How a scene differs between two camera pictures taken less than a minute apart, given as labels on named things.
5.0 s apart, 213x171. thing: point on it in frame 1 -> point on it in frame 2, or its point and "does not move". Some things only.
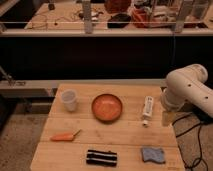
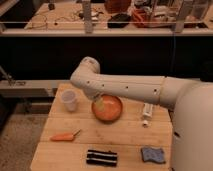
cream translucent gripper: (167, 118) -> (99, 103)
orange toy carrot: (64, 137) does not move
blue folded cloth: (154, 154) does not move
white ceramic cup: (69, 97) does not move
